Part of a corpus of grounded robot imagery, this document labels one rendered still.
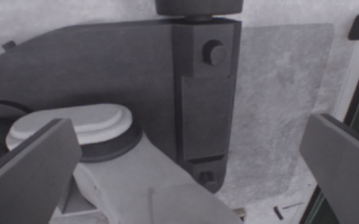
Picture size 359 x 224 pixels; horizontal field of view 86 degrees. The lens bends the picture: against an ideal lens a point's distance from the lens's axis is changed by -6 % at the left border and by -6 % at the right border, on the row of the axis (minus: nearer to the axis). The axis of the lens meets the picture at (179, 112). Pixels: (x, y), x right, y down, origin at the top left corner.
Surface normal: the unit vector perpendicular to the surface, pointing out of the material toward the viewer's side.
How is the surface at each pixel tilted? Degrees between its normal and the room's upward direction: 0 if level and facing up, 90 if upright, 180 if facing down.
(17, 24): 0
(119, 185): 90
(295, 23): 0
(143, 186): 90
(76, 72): 0
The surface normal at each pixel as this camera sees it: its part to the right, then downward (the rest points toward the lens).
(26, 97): 0.18, 0.48
